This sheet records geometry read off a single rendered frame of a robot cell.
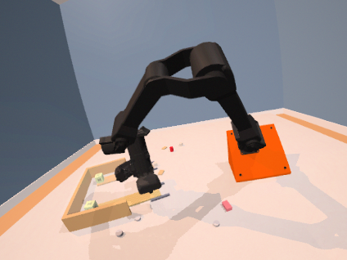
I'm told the orange strip with green crosshatch pattern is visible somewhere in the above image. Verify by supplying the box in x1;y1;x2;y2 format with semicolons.
125;189;161;207

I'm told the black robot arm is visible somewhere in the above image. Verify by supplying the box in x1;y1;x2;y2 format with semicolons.
99;42;266;155

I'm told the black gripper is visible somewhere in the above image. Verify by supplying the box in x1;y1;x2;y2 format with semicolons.
129;150;162;195

